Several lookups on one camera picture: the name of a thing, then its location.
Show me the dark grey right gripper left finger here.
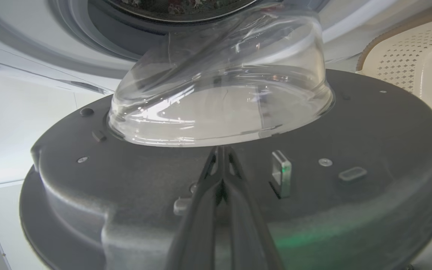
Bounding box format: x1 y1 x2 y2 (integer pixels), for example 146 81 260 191
165 146 224 270

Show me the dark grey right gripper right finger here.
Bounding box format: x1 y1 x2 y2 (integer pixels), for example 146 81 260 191
222 146 286 270

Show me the dark washing machine door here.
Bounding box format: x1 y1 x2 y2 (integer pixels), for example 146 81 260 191
18 2 432 270

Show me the cream perforated laundry basket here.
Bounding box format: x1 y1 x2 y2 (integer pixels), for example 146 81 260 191
355 13 432 169

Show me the white front-load washing machine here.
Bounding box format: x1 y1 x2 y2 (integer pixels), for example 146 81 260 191
0 0 432 99

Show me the white panel with screws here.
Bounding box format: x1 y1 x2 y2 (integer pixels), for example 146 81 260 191
0 180 48 270

